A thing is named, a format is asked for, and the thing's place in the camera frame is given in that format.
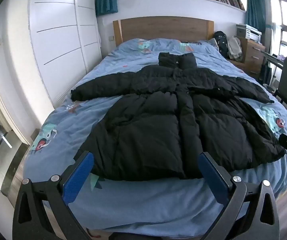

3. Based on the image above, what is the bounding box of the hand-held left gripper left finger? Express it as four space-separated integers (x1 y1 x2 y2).
12 151 95 240

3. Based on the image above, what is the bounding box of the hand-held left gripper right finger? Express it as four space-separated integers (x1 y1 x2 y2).
199 151 282 240

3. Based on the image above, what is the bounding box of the black puffer jacket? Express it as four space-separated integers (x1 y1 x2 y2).
70 52 287 180

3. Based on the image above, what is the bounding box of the beige clothes pile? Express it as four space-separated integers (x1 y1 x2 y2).
227 37 244 62

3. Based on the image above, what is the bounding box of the blue printed bed sheet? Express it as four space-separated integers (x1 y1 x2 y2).
23 38 287 238

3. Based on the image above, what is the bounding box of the black desk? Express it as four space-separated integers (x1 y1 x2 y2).
260 49 285 85

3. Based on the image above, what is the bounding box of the wooden nightstand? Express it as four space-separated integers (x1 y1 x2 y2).
235 37 266 77

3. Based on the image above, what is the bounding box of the white printer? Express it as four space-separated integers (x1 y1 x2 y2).
236 24 262 42

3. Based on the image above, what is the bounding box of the black backpack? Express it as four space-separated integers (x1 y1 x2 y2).
213 31 229 58

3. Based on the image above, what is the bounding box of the wooden headboard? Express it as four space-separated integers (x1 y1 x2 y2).
113 16 214 48

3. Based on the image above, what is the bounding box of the white wardrobe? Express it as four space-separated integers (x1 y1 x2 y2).
5 0 102 120

